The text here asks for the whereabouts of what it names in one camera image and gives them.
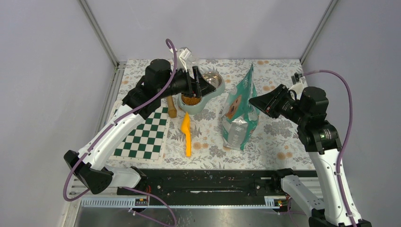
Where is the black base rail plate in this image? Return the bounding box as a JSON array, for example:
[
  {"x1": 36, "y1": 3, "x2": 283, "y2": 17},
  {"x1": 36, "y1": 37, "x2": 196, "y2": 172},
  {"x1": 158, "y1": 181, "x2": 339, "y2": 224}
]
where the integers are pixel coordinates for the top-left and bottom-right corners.
[{"x1": 135, "y1": 168, "x2": 317, "y2": 207}]

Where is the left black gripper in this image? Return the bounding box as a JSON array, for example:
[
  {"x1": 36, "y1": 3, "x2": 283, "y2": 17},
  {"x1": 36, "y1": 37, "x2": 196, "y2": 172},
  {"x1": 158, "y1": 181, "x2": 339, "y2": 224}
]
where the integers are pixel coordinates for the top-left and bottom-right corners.
[{"x1": 159, "y1": 66, "x2": 216, "y2": 99}]

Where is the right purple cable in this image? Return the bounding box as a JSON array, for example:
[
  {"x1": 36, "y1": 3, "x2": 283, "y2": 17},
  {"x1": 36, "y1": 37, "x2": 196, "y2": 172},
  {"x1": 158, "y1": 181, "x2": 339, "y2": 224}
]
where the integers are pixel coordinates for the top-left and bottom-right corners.
[{"x1": 287, "y1": 70, "x2": 358, "y2": 227}]

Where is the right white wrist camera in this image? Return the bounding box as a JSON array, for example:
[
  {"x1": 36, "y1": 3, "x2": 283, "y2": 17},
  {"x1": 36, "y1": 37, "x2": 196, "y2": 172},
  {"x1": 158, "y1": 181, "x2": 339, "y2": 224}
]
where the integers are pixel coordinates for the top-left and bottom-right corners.
[{"x1": 291, "y1": 72, "x2": 306, "y2": 85}]

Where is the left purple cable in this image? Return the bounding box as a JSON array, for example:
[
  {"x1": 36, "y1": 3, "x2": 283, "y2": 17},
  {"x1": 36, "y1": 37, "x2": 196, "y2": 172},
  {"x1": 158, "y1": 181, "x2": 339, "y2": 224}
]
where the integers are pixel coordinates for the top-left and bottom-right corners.
[{"x1": 62, "y1": 38, "x2": 179, "y2": 227}]

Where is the purple cable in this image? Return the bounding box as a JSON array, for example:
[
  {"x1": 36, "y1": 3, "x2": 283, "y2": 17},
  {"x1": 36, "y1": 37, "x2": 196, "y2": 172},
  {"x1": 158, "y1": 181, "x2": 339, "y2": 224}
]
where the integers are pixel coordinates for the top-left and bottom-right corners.
[
  {"x1": 62, "y1": 38, "x2": 179, "y2": 227},
  {"x1": 287, "y1": 70, "x2": 358, "y2": 227}
]

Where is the green pet food bag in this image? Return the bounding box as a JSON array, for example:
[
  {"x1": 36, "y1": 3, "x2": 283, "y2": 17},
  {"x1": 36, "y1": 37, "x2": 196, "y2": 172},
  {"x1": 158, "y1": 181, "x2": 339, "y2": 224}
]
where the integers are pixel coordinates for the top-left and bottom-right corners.
[{"x1": 221, "y1": 65, "x2": 260, "y2": 150}]

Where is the clear plastic bottle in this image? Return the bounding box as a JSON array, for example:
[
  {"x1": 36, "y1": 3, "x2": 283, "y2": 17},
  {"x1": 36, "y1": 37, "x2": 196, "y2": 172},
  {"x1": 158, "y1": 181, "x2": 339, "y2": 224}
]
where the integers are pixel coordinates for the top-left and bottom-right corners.
[{"x1": 186, "y1": 54, "x2": 199, "y2": 78}]

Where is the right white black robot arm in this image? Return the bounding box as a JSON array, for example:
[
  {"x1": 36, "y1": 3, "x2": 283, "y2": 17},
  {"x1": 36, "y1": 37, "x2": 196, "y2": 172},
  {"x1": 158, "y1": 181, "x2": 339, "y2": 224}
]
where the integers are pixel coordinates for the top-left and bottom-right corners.
[{"x1": 249, "y1": 85, "x2": 371, "y2": 227}]

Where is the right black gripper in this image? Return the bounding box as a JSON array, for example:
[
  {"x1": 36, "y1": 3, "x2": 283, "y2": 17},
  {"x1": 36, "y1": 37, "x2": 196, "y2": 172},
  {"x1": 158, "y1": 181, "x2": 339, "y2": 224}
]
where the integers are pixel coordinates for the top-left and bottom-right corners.
[{"x1": 248, "y1": 83, "x2": 308, "y2": 125}]

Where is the orange plastic scoop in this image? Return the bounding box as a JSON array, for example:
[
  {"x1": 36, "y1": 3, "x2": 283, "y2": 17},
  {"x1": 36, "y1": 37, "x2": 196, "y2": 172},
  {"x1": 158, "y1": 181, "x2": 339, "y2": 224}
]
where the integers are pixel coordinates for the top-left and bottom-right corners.
[{"x1": 181, "y1": 112, "x2": 192, "y2": 157}]

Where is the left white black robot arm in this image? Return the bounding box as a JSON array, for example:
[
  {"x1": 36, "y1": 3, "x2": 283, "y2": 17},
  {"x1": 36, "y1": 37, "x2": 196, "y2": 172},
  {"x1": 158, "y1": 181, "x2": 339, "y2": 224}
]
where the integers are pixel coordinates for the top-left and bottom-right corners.
[{"x1": 63, "y1": 59, "x2": 216, "y2": 194}]

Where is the green white chessboard mat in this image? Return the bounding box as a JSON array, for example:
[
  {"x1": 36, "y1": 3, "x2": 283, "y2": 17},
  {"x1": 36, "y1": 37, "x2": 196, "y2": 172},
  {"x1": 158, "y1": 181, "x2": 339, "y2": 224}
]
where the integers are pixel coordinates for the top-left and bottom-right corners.
[{"x1": 109, "y1": 103, "x2": 170, "y2": 165}]

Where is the brown wooden rolling pin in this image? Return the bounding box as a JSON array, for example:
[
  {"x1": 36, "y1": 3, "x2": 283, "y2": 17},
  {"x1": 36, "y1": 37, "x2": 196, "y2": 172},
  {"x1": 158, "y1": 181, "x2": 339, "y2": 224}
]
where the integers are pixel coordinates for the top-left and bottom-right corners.
[{"x1": 166, "y1": 96, "x2": 177, "y2": 118}]

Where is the mint double pet bowl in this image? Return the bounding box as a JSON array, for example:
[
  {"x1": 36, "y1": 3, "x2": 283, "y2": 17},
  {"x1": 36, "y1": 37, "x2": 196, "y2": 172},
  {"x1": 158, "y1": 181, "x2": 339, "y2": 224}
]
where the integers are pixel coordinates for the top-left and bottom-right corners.
[{"x1": 177, "y1": 71, "x2": 226, "y2": 115}]

